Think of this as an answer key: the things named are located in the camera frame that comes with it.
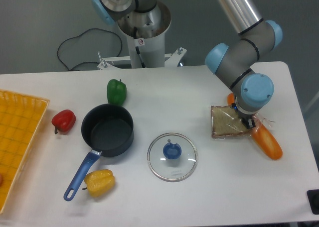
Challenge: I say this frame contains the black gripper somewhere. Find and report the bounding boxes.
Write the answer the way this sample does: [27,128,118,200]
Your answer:
[235,107,256,129]

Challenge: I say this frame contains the yellow wicker basket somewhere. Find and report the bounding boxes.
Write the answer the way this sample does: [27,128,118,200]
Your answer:
[0,90,50,213]

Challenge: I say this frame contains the orange baguette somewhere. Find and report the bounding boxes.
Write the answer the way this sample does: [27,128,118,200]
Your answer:
[226,94,283,160]

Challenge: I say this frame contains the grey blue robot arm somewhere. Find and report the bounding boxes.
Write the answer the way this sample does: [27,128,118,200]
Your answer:
[91,0,283,129]

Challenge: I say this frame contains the green bell pepper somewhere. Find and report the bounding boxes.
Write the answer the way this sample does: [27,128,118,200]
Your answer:
[107,79,127,106]

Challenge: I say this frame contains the glass lid blue knob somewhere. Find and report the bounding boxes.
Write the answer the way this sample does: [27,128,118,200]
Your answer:
[147,132,198,182]

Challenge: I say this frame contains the dark pot blue handle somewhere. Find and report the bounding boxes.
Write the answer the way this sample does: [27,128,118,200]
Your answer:
[63,104,134,201]

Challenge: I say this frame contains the red bell pepper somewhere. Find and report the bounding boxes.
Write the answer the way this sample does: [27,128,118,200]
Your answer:
[51,110,76,134]

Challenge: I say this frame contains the yellow bell pepper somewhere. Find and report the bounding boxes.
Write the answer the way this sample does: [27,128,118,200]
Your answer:
[82,169,116,198]

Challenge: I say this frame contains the black cable on floor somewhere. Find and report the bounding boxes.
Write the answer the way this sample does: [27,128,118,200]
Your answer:
[57,27,123,72]

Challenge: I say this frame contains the bagged toast slice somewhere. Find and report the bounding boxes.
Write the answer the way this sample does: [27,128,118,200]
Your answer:
[210,105,275,138]

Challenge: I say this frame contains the black object at table edge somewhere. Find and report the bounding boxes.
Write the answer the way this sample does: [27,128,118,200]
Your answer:
[307,189,319,215]

